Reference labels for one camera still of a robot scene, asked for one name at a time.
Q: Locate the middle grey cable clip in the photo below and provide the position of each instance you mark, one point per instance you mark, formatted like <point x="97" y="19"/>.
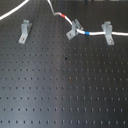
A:
<point x="73" y="32"/>

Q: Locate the grey cable clip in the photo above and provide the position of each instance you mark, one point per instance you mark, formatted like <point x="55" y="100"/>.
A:
<point x="73" y="32"/>
<point x="25" y="29"/>
<point x="107" y="29"/>

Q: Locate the left grey cable clip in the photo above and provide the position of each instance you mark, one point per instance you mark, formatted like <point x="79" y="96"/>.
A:
<point x="25" y="29"/>

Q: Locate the right grey cable clip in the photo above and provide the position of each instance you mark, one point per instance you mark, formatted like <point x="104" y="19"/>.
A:
<point x="107" y="29"/>

